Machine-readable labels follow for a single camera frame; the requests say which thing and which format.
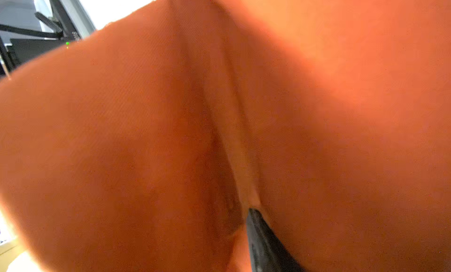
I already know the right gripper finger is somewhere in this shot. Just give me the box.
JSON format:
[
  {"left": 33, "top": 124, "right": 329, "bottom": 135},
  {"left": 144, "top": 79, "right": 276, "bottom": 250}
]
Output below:
[{"left": 246, "top": 209, "right": 306, "bottom": 272}]

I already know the rust brown skirt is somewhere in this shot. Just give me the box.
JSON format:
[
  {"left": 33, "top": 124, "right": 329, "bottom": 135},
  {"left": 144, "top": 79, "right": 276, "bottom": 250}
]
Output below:
[{"left": 1, "top": 0, "right": 451, "bottom": 272}]

